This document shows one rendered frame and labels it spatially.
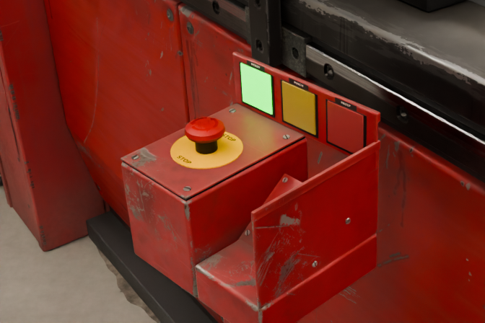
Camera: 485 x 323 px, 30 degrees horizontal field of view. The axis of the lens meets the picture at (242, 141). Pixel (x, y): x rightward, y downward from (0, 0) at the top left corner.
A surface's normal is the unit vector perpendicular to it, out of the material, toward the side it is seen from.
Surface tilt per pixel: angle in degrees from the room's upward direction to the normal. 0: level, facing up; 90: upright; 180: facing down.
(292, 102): 90
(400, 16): 0
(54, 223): 90
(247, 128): 0
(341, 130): 90
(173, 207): 90
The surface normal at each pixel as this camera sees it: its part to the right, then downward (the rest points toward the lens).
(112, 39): -0.84, 0.32
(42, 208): 0.53, 0.40
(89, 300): -0.06, -0.86
